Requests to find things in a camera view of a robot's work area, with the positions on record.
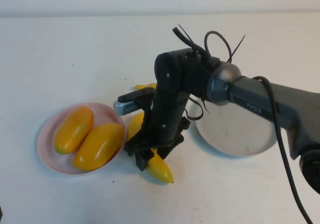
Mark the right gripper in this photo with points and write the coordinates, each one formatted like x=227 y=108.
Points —
x=167 y=119

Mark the long yellow banana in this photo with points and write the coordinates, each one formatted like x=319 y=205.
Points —
x=160 y=169

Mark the yellow mango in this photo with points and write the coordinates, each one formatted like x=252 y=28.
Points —
x=100 y=146

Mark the yellow banana with green tip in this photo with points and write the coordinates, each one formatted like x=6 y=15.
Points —
x=145 y=86

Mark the orange mango with green tip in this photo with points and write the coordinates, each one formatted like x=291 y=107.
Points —
x=75 y=129

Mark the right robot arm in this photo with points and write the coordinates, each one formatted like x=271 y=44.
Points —
x=250 y=96

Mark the grey round plate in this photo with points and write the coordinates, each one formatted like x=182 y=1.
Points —
x=232 y=139

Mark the pink round plate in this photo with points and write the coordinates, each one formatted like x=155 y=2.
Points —
x=48 y=159

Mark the looped black zip tie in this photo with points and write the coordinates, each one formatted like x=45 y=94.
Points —
x=237 y=47

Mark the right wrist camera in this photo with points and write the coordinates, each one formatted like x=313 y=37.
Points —
x=125 y=108

